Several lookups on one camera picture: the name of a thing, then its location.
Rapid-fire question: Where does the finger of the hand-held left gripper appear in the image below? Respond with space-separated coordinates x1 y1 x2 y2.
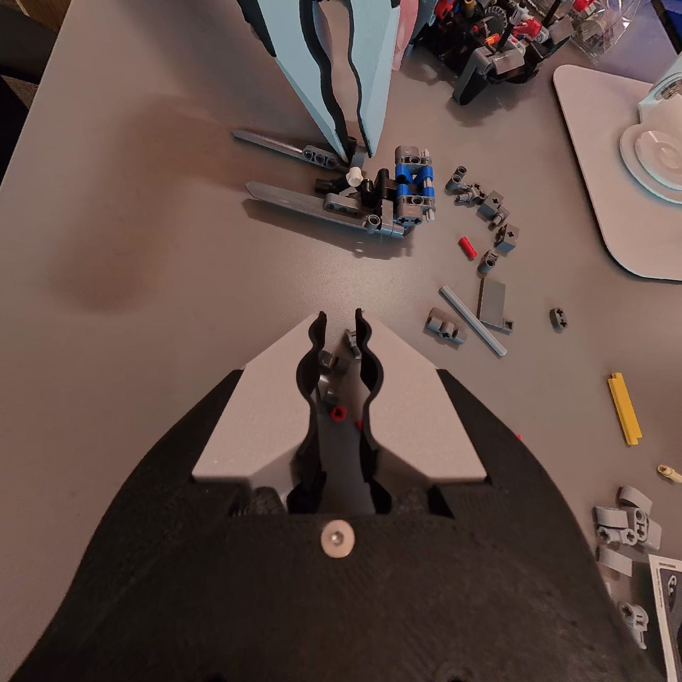
322 0 401 158
249 0 355 163

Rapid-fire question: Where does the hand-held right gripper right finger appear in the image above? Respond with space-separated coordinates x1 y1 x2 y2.
354 307 488 516

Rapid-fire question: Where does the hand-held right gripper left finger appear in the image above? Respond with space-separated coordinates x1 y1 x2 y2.
192 310 328 514

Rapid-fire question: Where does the dark grey lego blade panel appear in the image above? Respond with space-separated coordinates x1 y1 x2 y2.
233 129 368 170

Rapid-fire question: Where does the dark grey lego lever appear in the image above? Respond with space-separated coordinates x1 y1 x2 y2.
318 349 352 406

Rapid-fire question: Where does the blue grey lego assembly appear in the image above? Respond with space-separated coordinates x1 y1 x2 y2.
245 145 438 240

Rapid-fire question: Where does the grey double lego connector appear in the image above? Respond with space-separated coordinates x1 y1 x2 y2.
425 307 469 344

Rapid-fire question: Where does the light grey lego axle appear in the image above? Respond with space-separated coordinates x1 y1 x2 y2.
438 286 507 357

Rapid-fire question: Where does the black multicolour lego model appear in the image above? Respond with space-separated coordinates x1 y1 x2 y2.
418 0 557 105

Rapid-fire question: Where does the dark grey flat lego tile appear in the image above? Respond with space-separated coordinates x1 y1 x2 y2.
478 278 515 335

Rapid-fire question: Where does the yellow lego axle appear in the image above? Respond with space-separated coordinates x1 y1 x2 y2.
607 372 643 445

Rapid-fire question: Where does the flat light grey lego piece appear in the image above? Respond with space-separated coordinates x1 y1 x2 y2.
597 546 634 577

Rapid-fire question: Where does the person's left hand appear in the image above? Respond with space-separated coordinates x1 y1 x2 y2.
391 0 423 71

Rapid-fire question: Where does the clear plastic parts bag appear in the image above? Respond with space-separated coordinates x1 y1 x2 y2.
551 0 643 59

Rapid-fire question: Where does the dark grey chair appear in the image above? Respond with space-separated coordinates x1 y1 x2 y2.
0 5 59 86

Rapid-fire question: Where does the sticker sheet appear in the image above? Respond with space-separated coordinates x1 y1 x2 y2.
648 554 682 682

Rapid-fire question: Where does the white rounded base plate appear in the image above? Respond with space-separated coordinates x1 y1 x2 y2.
552 64 682 280

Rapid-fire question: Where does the pale stand bracket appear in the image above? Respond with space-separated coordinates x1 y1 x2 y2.
619 66 682 206

